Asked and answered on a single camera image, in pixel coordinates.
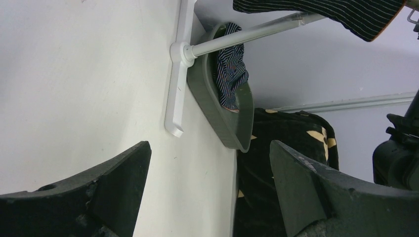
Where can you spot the wooden clip hanger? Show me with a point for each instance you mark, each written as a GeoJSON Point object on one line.
{"type": "Point", "coordinates": [414, 6]}

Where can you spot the black floral blanket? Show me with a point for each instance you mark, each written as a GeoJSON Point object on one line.
{"type": "Point", "coordinates": [261, 206]}

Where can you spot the aluminium frame rails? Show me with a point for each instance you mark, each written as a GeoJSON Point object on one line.
{"type": "Point", "coordinates": [366, 102]}

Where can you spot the green plastic tray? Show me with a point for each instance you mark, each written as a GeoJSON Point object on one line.
{"type": "Point", "coordinates": [233, 129]}

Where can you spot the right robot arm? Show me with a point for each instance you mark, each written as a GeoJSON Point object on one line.
{"type": "Point", "coordinates": [396, 161]}

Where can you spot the black striped underwear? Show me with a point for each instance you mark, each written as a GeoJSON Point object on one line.
{"type": "Point", "coordinates": [366, 19]}

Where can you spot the blue striped underwear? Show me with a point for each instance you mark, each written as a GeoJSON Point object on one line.
{"type": "Point", "coordinates": [230, 74]}

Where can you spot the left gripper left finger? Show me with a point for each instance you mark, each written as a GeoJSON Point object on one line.
{"type": "Point", "coordinates": [102, 201]}

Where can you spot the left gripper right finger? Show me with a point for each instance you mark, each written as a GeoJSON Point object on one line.
{"type": "Point", "coordinates": [328, 203]}

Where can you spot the centre rack pole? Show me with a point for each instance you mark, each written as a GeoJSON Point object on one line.
{"type": "Point", "coordinates": [248, 34]}

